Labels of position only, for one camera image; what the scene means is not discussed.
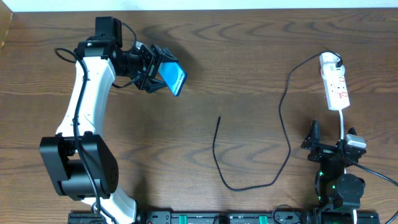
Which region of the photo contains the white power strip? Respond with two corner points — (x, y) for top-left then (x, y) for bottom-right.
(321, 69), (350, 111)

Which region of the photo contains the black charging cable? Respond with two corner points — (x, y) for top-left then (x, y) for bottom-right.
(212, 50), (344, 192)

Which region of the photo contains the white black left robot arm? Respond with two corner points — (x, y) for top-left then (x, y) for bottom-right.
(39, 16), (187, 223)

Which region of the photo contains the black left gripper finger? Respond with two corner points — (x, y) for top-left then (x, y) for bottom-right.
(144, 78), (167, 93)
(151, 44), (178, 64)

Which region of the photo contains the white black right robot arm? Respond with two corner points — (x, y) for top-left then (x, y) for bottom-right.
(301, 120), (397, 223)

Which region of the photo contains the white power strip cord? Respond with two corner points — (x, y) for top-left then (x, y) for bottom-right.
(338, 108), (358, 224)

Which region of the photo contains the white USB charger plug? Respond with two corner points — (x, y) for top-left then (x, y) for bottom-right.
(319, 52), (345, 80)

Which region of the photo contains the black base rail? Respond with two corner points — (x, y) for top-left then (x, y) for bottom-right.
(66, 211), (380, 224)

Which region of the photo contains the blue Galaxy smartphone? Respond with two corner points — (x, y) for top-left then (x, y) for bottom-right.
(159, 62), (187, 96)

